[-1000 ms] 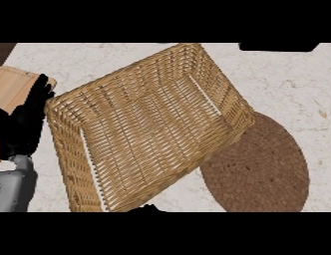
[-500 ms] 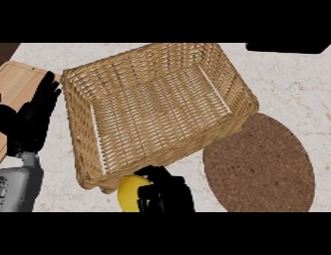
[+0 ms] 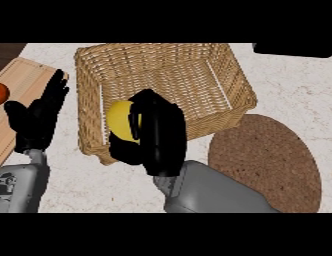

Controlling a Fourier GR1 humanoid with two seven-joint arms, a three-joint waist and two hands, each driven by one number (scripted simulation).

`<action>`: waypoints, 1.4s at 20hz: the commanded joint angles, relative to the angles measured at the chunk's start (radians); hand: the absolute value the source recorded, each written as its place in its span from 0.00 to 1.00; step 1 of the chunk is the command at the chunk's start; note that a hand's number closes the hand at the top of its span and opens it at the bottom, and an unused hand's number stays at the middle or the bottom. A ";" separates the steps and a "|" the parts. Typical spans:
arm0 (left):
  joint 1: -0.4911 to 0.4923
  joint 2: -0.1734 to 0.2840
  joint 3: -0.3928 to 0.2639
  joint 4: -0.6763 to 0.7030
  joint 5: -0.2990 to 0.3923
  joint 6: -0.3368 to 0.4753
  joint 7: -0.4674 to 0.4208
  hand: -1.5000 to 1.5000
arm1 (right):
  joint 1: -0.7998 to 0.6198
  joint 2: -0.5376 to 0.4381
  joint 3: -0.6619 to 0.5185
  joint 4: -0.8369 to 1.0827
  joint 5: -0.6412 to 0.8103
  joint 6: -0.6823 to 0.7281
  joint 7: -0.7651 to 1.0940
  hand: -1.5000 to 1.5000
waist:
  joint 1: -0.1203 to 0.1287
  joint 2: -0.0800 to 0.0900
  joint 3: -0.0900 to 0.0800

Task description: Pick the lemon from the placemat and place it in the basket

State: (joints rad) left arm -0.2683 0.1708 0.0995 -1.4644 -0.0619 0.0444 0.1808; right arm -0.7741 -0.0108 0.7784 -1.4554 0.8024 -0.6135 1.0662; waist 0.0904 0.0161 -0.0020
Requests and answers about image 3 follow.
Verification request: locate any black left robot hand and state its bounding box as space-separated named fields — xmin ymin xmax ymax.
xmin=2 ymin=68 xmax=70 ymax=155

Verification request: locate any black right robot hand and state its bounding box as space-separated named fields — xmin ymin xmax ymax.
xmin=107 ymin=88 xmax=188 ymax=178

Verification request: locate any yellow lemon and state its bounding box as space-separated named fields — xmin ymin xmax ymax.
xmin=104 ymin=100 xmax=143 ymax=144

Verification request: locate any wicker basket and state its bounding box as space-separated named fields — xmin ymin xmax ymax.
xmin=73 ymin=43 xmax=259 ymax=167

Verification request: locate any round brown placemat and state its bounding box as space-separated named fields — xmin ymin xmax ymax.
xmin=206 ymin=113 xmax=323 ymax=214

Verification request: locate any pale wooden cutting board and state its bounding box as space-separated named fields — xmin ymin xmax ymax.
xmin=0 ymin=56 xmax=70 ymax=182

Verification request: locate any black appliance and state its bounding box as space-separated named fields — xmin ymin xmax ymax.
xmin=250 ymin=43 xmax=332 ymax=59

